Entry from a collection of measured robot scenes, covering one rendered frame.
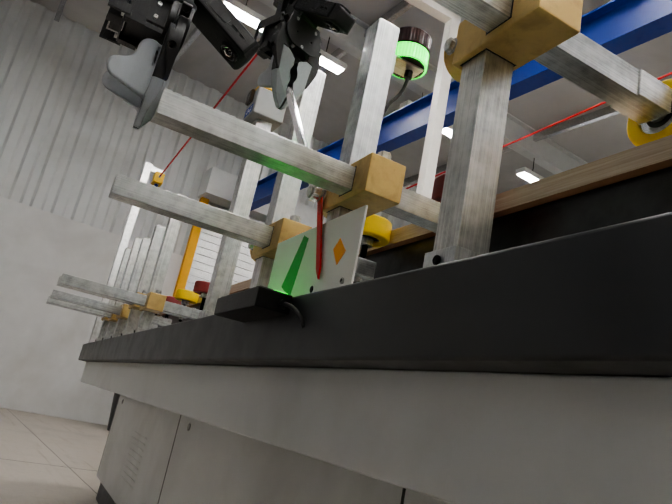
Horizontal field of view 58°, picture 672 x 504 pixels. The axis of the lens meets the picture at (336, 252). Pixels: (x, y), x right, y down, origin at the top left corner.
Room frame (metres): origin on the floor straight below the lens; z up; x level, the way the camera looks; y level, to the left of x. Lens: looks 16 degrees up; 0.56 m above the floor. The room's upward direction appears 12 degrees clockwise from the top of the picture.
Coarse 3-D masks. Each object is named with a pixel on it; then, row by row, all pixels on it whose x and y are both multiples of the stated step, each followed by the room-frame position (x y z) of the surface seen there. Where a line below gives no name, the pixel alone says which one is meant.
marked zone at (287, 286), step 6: (306, 240) 0.77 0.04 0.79; (300, 246) 0.78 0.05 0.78; (300, 252) 0.78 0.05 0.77; (294, 258) 0.79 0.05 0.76; (300, 258) 0.78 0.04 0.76; (294, 264) 0.79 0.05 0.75; (294, 270) 0.79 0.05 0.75; (288, 276) 0.80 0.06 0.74; (294, 276) 0.78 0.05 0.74; (288, 282) 0.80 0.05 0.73; (294, 282) 0.78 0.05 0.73; (282, 288) 0.81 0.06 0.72; (288, 288) 0.79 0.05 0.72
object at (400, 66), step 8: (400, 56) 0.73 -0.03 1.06; (400, 64) 0.74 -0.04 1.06; (408, 64) 0.74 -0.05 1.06; (416, 64) 0.74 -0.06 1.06; (392, 72) 0.73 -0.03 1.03; (400, 72) 0.76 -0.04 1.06; (408, 72) 0.75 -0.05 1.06; (416, 72) 0.76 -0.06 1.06; (408, 80) 0.76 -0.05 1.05; (384, 112) 0.75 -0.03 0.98
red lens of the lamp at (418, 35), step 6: (402, 30) 0.73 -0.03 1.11; (408, 30) 0.73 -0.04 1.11; (414, 30) 0.72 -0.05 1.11; (420, 30) 0.73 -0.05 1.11; (402, 36) 0.73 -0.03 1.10; (408, 36) 0.73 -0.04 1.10; (414, 36) 0.73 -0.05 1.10; (420, 36) 0.73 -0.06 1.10; (426, 36) 0.73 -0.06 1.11; (420, 42) 0.73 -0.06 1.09; (426, 42) 0.73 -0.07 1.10; (426, 48) 0.74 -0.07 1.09
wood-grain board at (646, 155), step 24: (648, 144) 0.55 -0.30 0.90; (576, 168) 0.64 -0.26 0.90; (600, 168) 0.60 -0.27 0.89; (624, 168) 0.58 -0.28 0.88; (648, 168) 0.56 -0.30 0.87; (504, 192) 0.74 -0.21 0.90; (528, 192) 0.70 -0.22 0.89; (552, 192) 0.67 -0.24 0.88; (576, 192) 0.65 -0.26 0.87; (408, 240) 0.95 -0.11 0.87; (240, 288) 1.71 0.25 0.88
